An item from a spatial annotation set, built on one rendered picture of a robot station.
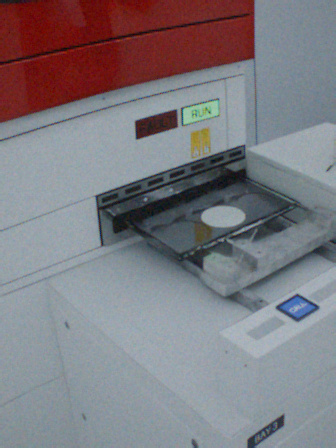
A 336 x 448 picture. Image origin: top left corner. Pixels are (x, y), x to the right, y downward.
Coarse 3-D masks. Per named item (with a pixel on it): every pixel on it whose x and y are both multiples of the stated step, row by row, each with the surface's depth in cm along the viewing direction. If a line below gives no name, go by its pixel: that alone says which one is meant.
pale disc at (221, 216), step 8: (216, 208) 153; (224, 208) 153; (232, 208) 153; (208, 216) 150; (216, 216) 150; (224, 216) 150; (232, 216) 149; (240, 216) 149; (208, 224) 147; (216, 224) 146; (224, 224) 146; (232, 224) 146
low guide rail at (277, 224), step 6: (270, 222) 158; (276, 222) 156; (282, 222) 156; (270, 228) 159; (276, 228) 157; (282, 228) 155; (324, 246) 145; (330, 246) 144; (318, 252) 147; (324, 252) 145; (330, 252) 143; (330, 258) 144
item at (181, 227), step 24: (192, 192) 161; (216, 192) 161; (240, 192) 160; (264, 192) 160; (144, 216) 152; (168, 216) 151; (192, 216) 150; (264, 216) 149; (168, 240) 141; (192, 240) 141
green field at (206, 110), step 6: (210, 102) 155; (216, 102) 156; (186, 108) 151; (192, 108) 152; (198, 108) 154; (204, 108) 155; (210, 108) 156; (216, 108) 157; (186, 114) 152; (192, 114) 153; (198, 114) 154; (204, 114) 155; (210, 114) 157; (216, 114) 158; (186, 120) 153; (192, 120) 154; (198, 120) 155
